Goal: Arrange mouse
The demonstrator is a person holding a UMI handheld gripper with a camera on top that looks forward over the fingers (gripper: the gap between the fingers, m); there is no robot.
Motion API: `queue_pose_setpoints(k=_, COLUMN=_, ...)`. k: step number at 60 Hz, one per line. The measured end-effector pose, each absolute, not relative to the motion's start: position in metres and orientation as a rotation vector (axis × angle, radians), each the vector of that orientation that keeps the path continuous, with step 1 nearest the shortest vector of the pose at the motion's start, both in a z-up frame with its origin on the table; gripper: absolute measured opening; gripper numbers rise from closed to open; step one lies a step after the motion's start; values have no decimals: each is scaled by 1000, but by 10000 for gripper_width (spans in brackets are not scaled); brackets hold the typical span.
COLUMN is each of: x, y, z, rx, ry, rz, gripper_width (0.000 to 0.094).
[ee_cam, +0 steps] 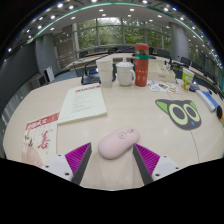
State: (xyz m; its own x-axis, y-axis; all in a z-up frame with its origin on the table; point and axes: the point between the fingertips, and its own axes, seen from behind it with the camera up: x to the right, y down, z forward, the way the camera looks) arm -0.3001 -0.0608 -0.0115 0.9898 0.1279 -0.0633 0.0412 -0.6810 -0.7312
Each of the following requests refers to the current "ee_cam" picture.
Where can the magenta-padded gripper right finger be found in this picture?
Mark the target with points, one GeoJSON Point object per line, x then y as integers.
{"type": "Point", "coordinates": [149, 160]}

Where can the black cat-face mouse pad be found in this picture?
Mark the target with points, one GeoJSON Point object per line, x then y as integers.
{"type": "Point", "coordinates": [180, 114]}

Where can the white lidded ceramic mug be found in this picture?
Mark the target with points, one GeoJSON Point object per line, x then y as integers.
{"type": "Point", "coordinates": [124, 75]}

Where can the cream cardboard box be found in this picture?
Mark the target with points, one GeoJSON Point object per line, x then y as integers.
{"type": "Point", "coordinates": [161, 72]}

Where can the blue and white book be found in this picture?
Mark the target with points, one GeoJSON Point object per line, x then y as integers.
{"type": "Point", "coordinates": [207, 100]}

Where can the dark office chairs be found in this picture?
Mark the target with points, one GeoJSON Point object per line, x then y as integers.
{"type": "Point", "coordinates": [163, 52]}

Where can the round ceiling lights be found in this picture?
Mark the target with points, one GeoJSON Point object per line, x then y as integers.
{"type": "Point", "coordinates": [60, 5]}

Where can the green-printed paper drink cup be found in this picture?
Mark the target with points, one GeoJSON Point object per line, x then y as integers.
{"type": "Point", "coordinates": [187, 79]}

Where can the curved wooden conference table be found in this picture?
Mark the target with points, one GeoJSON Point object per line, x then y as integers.
{"type": "Point", "coordinates": [87, 60]}

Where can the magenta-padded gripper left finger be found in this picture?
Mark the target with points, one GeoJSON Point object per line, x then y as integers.
{"type": "Point", "coordinates": [75, 159]}

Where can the red drink bottle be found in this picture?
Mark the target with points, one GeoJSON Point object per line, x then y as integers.
{"type": "Point", "coordinates": [141, 66]}

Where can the cream paper booklet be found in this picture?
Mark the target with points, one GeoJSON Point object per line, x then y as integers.
{"type": "Point", "coordinates": [83, 103]}

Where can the colourful sticker sheet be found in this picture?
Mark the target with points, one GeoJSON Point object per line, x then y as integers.
{"type": "Point", "coordinates": [164, 87]}

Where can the red fan-print magazine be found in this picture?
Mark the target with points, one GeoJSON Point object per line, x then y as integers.
{"type": "Point", "coordinates": [38, 140]}

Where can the white paper cup stack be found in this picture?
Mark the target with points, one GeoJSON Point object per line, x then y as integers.
{"type": "Point", "coordinates": [105, 73]}

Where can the pink computer mouse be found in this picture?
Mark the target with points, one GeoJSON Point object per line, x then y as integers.
{"type": "Point", "coordinates": [118, 142]}

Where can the black handheld microphone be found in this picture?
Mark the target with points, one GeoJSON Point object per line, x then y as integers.
{"type": "Point", "coordinates": [220, 112]}

